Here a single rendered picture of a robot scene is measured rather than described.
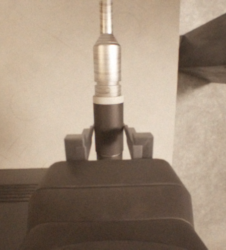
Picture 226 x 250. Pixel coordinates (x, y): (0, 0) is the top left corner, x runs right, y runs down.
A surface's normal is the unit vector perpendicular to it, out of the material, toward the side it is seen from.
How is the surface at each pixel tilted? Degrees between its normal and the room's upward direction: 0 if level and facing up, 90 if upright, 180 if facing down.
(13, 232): 90
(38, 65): 0
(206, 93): 0
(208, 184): 0
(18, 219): 90
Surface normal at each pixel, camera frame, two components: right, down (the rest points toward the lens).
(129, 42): 0.03, 0.28
